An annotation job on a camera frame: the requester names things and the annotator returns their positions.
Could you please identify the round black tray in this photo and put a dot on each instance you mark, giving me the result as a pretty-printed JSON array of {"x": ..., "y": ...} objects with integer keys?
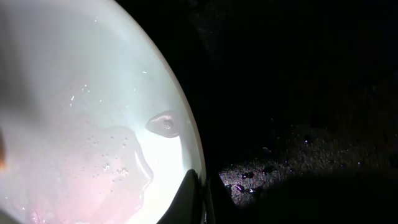
[{"x": 295, "y": 102}]

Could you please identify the light blue plate top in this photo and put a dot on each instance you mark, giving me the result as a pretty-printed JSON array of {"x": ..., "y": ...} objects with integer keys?
[{"x": 95, "y": 127}]

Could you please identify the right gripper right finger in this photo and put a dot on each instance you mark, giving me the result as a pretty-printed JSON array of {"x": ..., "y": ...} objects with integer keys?
[{"x": 220, "y": 208}]

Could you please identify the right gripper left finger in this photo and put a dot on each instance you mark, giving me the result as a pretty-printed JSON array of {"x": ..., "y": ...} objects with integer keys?
[{"x": 187, "y": 205}]

